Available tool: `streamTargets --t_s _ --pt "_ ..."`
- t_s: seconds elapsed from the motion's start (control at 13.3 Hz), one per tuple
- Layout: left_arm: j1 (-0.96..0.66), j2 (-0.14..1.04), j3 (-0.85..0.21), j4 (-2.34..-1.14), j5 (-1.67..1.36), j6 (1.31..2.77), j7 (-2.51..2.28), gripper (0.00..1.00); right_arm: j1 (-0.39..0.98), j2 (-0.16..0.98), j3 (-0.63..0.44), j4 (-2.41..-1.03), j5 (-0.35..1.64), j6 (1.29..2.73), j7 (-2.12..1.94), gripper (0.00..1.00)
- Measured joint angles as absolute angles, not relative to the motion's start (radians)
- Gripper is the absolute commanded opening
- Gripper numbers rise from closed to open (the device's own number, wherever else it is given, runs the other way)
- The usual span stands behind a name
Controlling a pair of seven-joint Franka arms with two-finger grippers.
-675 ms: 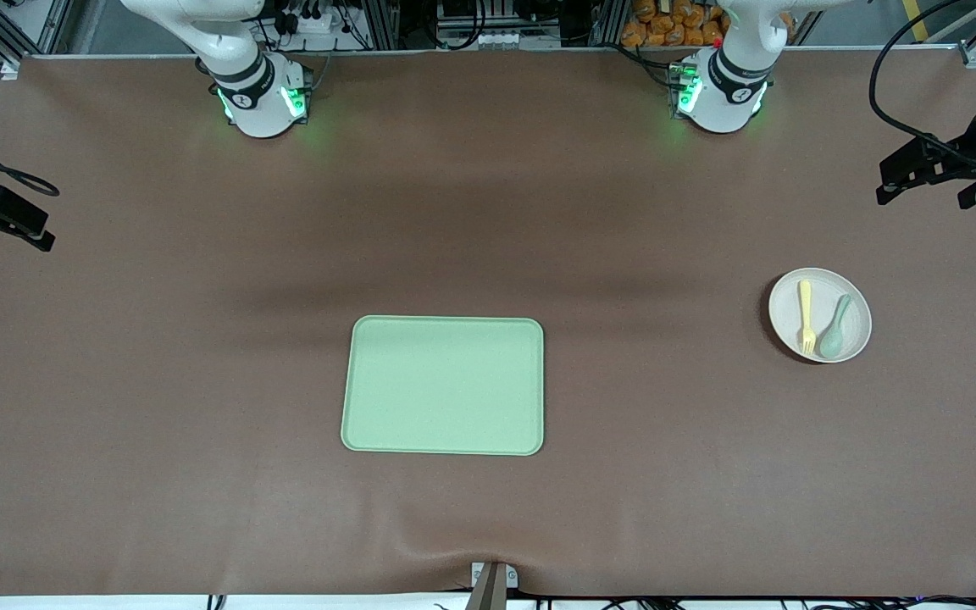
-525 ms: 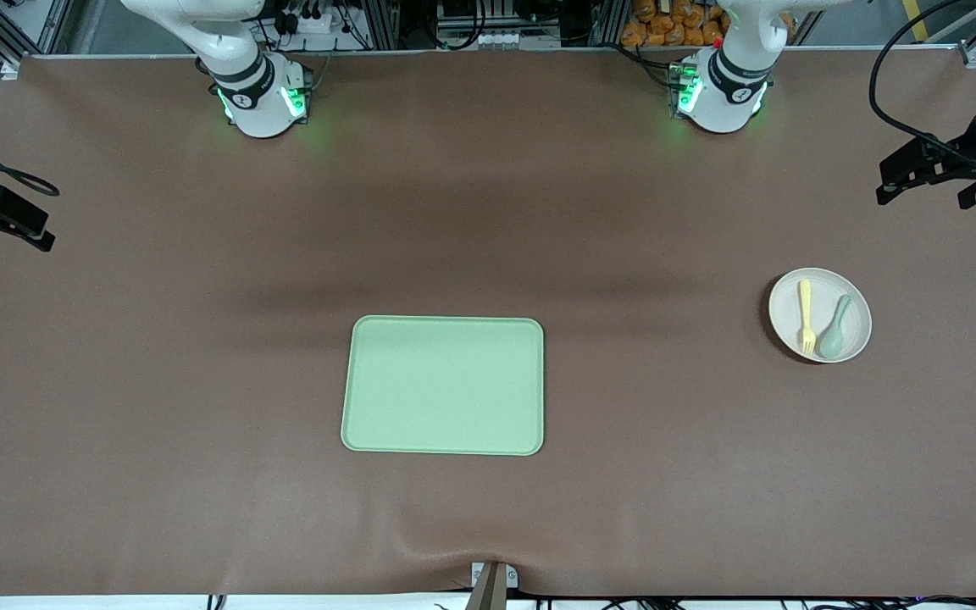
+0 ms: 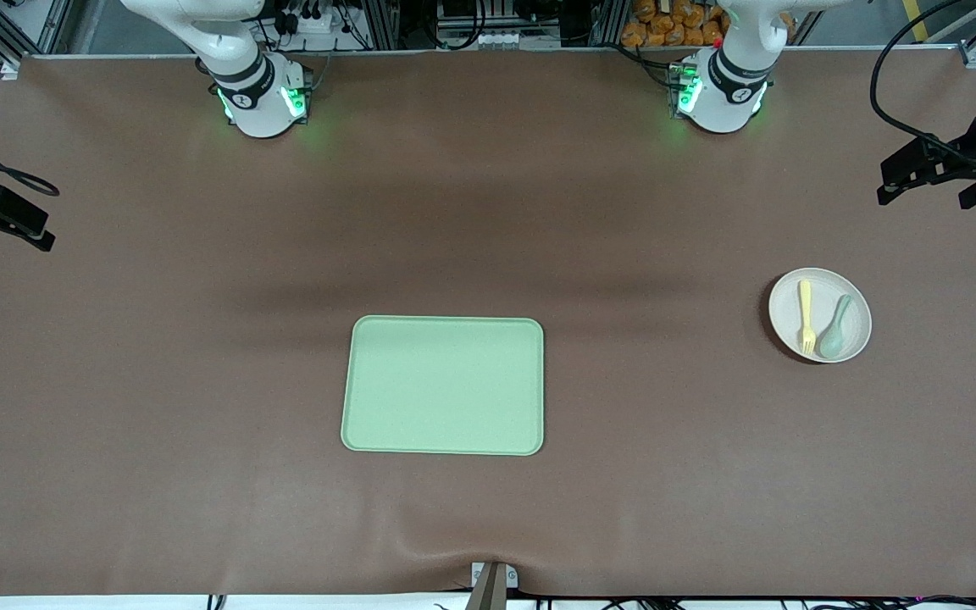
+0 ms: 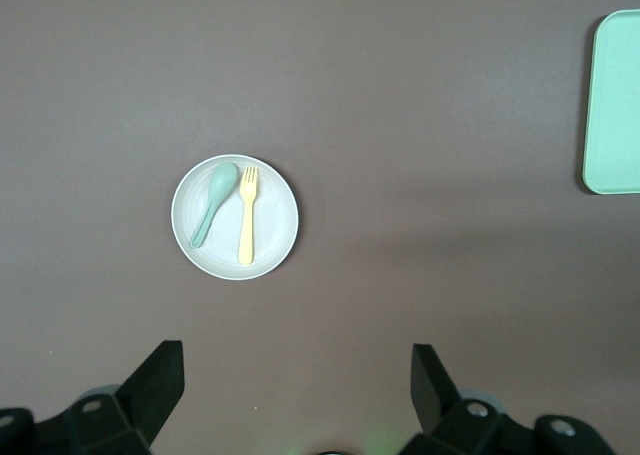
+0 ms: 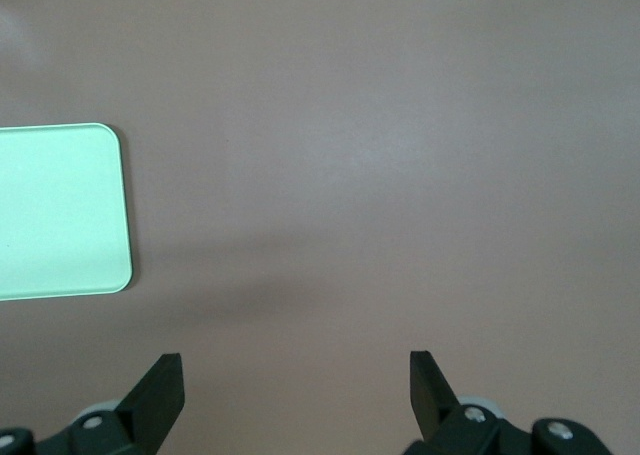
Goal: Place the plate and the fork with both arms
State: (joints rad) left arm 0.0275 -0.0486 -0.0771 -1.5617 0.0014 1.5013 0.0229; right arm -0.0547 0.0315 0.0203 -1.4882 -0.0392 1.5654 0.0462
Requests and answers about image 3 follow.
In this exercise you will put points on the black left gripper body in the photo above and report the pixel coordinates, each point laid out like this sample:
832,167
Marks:
973,151

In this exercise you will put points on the yellow plastic fork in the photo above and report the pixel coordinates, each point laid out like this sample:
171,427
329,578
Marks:
806,305

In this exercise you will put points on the round beige plate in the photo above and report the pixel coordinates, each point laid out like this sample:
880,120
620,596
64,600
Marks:
784,313

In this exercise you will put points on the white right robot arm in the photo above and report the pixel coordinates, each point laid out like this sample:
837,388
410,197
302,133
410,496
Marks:
255,106

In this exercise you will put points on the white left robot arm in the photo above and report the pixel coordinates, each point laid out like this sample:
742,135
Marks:
725,106

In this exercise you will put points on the pale green plastic spoon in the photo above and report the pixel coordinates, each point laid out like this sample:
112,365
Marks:
833,339

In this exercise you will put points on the brown table mat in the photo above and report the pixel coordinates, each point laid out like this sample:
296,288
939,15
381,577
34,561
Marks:
200,381

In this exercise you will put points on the orange round objects pile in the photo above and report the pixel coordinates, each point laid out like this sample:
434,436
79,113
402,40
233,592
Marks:
666,25

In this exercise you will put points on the white power strip with plugs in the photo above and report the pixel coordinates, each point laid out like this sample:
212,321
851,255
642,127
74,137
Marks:
306,21

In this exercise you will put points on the light green rectangular tray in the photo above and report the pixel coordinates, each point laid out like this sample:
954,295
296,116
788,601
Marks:
420,390

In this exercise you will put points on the slim white power strip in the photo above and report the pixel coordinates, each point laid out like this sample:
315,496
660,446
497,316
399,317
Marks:
488,39

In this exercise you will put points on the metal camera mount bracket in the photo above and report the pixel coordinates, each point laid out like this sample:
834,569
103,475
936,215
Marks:
492,585

